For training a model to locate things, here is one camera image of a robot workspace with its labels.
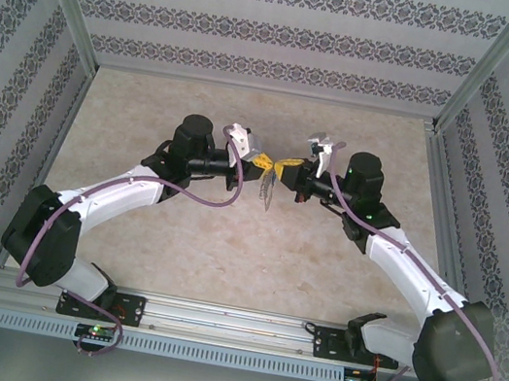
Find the long aluminium mounting rail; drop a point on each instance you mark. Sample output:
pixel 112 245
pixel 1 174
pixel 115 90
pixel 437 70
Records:
pixel 231 324

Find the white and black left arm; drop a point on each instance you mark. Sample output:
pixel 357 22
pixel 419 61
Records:
pixel 110 195

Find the small circuit board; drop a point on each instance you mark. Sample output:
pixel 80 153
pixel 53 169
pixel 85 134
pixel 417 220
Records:
pixel 96 331
pixel 359 379

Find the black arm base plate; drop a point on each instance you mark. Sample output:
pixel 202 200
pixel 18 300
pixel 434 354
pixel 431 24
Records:
pixel 326 344
pixel 130 309

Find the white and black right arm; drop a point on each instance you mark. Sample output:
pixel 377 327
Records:
pixel 399 265

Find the aluminium frame rail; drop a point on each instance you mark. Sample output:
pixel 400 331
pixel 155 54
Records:
pixel 272 91
pixel 448 210
pixel 49 164

